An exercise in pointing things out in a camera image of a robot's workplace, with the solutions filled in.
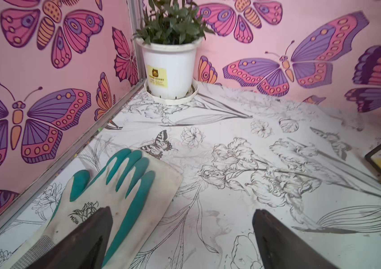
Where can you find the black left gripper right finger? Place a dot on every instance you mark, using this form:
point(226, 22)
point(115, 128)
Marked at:
point(280, 248)

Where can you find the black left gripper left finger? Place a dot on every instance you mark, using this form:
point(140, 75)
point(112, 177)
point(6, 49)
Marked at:
point(83, 248)

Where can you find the green grey work glove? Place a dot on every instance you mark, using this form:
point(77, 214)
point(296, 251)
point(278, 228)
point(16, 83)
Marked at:
point(137, 188)

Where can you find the potted green plant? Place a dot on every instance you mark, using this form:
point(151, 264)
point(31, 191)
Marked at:
point(169, 35)

